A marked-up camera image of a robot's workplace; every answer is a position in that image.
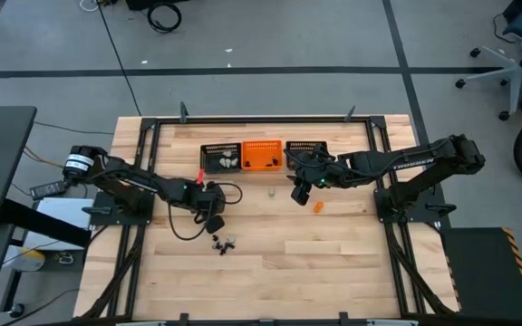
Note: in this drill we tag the black frame bracket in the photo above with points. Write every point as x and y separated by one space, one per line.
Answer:
349 114
183 113

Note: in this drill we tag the black power brick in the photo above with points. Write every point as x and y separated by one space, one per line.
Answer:
48 190

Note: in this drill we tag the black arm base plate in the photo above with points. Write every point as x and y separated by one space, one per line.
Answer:
424 199
102 219

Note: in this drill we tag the yellow white round object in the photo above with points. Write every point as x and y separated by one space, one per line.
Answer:
27 259

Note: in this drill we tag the blue white office chair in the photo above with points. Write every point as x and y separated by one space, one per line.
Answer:
517 74

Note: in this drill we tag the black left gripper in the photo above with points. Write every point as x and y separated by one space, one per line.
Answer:
211 199

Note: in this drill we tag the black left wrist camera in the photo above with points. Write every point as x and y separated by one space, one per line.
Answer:
215 224

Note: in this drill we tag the small beige ball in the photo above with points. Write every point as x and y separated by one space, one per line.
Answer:
271 193
230 238

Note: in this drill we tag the black desk support bar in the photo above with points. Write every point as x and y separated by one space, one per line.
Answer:
43 222

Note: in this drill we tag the silver carabiner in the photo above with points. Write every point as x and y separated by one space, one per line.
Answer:
64 258

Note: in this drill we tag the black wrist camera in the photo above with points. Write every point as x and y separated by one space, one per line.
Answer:
301 194
215 224

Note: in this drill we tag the black aluminium table frame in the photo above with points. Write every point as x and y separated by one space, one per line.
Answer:
243 120

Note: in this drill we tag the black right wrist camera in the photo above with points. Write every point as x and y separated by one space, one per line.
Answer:
301 194

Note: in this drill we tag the white box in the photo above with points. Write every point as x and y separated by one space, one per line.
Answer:
61 206

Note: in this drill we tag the orange plastic basket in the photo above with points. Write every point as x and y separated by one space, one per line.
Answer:
256 154

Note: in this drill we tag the black plastic basket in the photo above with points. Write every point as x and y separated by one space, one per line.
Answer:
211 149
306 146

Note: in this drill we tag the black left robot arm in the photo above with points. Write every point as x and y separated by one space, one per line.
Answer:
152 185

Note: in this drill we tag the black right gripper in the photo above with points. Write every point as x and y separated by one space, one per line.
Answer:
308 168

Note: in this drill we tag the translucent orange pumpkin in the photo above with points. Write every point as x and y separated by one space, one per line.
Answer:
318 207

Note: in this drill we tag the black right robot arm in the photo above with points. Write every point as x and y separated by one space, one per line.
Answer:
401 160

